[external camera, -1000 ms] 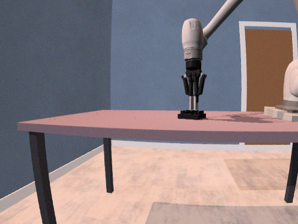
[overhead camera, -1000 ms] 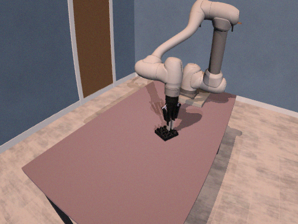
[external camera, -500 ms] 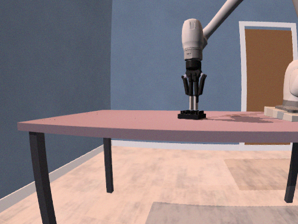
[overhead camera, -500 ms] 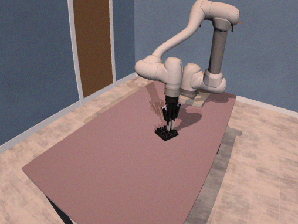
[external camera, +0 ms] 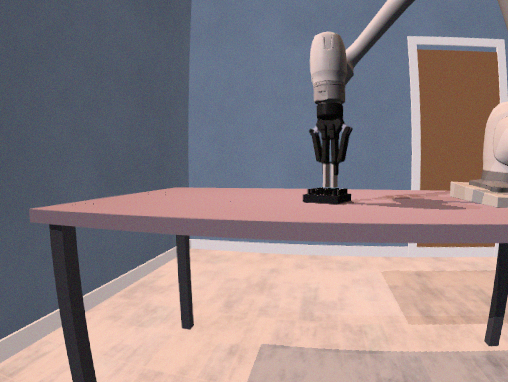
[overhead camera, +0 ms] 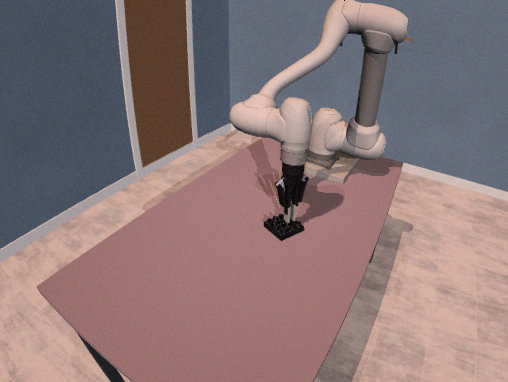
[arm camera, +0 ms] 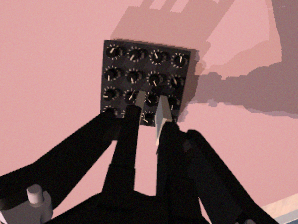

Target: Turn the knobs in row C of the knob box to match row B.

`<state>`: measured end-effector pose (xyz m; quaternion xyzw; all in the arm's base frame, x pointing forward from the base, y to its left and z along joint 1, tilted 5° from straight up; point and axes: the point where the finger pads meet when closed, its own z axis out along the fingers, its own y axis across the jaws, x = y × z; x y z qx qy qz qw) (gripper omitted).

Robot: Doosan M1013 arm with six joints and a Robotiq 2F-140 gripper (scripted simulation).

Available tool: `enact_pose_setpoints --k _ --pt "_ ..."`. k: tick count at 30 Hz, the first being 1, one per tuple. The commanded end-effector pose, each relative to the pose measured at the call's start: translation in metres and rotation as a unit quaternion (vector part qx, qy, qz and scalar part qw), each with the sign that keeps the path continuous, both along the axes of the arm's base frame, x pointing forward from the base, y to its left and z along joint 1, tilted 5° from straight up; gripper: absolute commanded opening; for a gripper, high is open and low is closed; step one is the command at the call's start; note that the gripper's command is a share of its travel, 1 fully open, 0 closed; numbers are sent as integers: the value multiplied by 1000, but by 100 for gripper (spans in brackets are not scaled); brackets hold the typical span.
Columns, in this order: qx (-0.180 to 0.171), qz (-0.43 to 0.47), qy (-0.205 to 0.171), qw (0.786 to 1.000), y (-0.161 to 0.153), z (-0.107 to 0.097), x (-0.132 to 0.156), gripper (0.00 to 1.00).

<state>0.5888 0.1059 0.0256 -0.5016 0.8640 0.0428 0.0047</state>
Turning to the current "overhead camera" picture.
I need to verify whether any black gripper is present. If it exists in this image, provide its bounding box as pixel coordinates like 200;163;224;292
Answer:
275;162;309;223

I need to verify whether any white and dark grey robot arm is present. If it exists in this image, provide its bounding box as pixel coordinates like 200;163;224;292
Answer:
229;0;408;169

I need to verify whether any black knob box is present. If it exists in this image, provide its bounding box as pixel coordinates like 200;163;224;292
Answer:
264;214;304;241

